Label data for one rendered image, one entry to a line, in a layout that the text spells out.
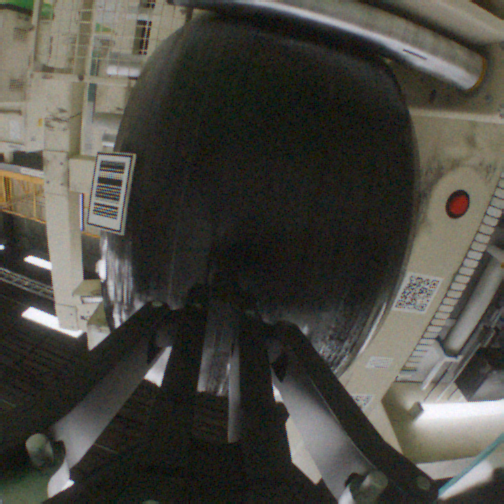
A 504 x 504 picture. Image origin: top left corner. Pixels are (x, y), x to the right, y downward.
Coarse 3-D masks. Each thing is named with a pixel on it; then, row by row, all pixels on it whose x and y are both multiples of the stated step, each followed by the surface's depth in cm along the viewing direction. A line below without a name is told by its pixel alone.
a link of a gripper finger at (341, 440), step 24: (288, 336) 13; (312, 360) 12; (288, 384) 12; (312, 384) 10; (336, 384) 11; (288, 408) 12; (312, 408) 10; (336, 408) 9; (360, 408) 10; (312, 432) 10; (336, 432) 9; (360, 432) 8; (312, 456) 10; (336, 456) 9; (360, 456) 8; (384, 456) 8; (336, 480) 8; (408, 480) 7; (432, 480) 7
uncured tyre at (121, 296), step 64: (192, 64) 21; (256, 64) 22; (320, 64) 23; (384, 64) 28; (128, 128) 22; (192, 128) 20; (256, 128) 21; (320, 128) 22; (384, 128) 22; (192, 192) 21; (256, 192) 21; (320, 192) 21; (384, 192) 22; (128, 256) 22; (192, 256) 21; (256, 256) 22; (320, 256) 22; (384, 256) 23; (320, 320) 24; (384, 320) 29
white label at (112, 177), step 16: (96, 160) 22; (112, 160) 21; (128, 160) 21; (96, 176) 22; (112, 176) 21; (128, 176) 21; (96, 192) 22; (112, 192) 21; (128, 192) 21; (96, 208) 22; (112, 208) 21; (96, 224) 22; (112, 224) 21
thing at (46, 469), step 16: (32, 448) 6; (48, 448) 6; (16, 464) 6; (32, 464) 6; (48, 464) 6; (64, 464) 6; (0, 480) 5; (16, 480) 5; (32, 480) 5; (48, 480) 6; (64, 480) 6; (0, 496) 5; (16, 496) 5; (32, 496) 5; (48, 496) 5
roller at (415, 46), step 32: (192, 0) 24; (224, 0) 23; (256, 0) 23; (288, 0) 23; (320, 0) 23; (352, 0) 23; (320, 32) 26; (352, 32) 25; (384, 32) 24; (416, 32) 24; (416, 64) 27; (448, 64) 25; (480, 64) 25
